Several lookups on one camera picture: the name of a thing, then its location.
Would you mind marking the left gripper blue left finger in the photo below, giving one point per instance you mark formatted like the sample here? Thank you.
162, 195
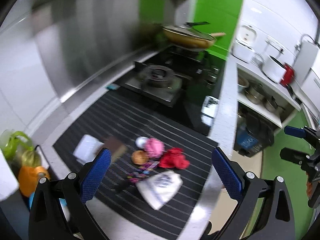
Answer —
92, 174

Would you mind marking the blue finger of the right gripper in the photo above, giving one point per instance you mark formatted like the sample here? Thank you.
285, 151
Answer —
294, 156
295, 132

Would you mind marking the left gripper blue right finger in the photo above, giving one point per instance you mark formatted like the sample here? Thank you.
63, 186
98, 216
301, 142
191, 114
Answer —
227, 174

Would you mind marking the white plastic box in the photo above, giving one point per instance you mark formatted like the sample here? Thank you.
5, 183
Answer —
87, 149

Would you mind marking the dried orange slice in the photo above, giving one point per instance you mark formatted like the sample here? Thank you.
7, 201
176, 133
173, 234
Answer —
139, 157

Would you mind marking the colourful snack wrapper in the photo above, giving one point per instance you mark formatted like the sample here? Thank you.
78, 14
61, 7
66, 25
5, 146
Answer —
142, 172

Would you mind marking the red paper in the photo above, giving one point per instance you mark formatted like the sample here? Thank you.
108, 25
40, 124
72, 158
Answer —
174, 158

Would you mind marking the small white cup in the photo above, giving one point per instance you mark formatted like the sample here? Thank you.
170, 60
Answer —
140, 142

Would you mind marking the pink paper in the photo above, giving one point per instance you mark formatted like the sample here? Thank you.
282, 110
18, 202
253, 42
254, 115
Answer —
154, 148

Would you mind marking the white kitchen shelf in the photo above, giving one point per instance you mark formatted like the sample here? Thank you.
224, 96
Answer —
288, 107

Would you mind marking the blue cup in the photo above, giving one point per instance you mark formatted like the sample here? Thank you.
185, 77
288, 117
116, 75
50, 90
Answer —
63, 204

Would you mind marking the blue black pedal bin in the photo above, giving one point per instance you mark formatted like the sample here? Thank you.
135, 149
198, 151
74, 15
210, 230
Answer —
253, 136

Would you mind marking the light blue basin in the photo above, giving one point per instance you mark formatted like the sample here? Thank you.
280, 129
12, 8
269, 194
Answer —
243, 84

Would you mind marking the black striped placemat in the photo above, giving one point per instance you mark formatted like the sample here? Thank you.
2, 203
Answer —
115, 115

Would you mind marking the white stove label sticker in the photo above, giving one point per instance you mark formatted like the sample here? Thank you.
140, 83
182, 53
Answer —
209, 110

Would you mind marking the white paper towel roll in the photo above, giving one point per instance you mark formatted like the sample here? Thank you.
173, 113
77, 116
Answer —
8, 182

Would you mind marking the green lidded glass pitcher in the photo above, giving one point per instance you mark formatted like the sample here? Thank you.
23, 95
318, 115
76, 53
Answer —
19, 150

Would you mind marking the small teal box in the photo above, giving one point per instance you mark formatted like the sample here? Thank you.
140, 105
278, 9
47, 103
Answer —
112, 86

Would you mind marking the white rice cooker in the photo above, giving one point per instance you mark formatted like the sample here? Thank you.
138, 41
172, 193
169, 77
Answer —
243, 44

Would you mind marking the black gas stove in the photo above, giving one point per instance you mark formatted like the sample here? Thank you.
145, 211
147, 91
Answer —
174, 82

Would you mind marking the frying pan with lid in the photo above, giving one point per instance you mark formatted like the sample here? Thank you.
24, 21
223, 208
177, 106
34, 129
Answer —
186, 36

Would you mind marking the white pot red handle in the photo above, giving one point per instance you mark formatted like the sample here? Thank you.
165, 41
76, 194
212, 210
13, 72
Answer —
277, 72

